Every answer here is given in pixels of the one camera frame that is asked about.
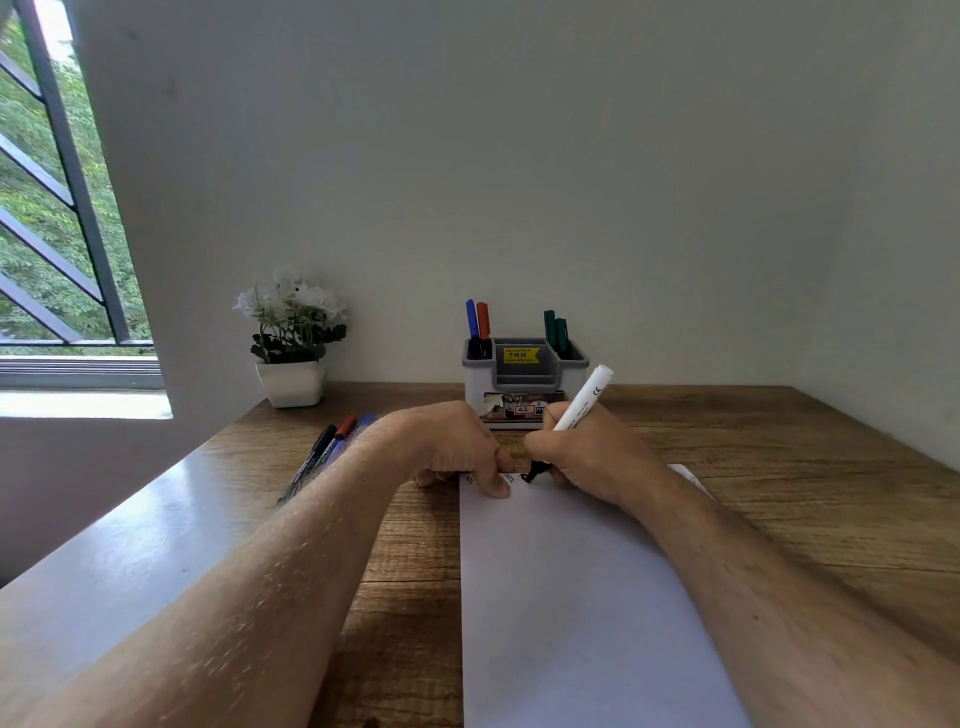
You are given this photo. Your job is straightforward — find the person's left hand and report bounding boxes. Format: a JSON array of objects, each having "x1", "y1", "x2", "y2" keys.
[{"x1": 371, "y1": 400, "x2": 519, "y2": 501}]

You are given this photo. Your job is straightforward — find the person's right hand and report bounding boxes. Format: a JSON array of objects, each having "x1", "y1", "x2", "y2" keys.
[{"x1": 522, "y1": 401, "x2": 663, "y2": 519}]

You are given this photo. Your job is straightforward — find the white marker pen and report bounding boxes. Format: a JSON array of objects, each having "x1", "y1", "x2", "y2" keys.
[{"x1": 520, "y1": 364, "x2": 615, "y2": 486}]

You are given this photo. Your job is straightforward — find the white paper sheet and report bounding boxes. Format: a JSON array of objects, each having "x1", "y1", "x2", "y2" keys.
[{"x1": 458, "y1": 462, "x2": 754, "y2": 728}]

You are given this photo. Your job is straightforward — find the person's left forearm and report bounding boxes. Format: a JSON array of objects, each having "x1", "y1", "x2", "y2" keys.
[{"x1": 18, "y1": 422, "x2": 421, "y2": 728}]

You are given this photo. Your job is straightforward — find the person's right forearm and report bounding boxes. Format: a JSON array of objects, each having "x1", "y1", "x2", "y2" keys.
[{"x1": 621, "y1": 450, "x2": 960, "y2": 728}]

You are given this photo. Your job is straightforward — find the grey white pen holder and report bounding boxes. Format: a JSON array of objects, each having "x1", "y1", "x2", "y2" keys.
[{"x1": 462, "y1": 336, "x2": 591, "y2": 431}]

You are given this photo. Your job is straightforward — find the blue capped marker pen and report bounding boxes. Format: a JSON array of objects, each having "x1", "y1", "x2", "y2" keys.
[{"x1": 322, "y1": 414, "x2": 378, "y2": 472}]

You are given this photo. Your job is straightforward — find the red capped marker pen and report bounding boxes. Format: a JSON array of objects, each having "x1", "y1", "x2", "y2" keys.
[{"x1": 306, "y1": 412, "x2": 359, "y2": 481}]

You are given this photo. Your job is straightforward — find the black capped marker pen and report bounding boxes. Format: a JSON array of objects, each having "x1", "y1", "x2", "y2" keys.
[{"x1": 276, "y1": 424, "x2": 339, "y2": 507}]

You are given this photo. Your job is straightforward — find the white plant pot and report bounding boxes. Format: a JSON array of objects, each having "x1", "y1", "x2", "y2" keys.
[{"x1": 254, "y1": 359, "x2": 330, "y2": 410}]

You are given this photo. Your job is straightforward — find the white flower plant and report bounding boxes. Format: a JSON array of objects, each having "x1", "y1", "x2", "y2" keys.
[{"x1": 232, "y1": 268, "x2": 351, "y2": 366}]

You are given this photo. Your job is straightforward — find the dark metal window grille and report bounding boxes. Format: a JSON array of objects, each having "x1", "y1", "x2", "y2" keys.
[{"x1": 0, "y1": 0, "x2": 156, "y2": 348}]

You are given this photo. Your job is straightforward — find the window sill frame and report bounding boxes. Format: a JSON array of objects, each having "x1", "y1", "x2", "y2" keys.
[{"x1": 0, "y1": 341, "x2": 174, "y2": 420}]

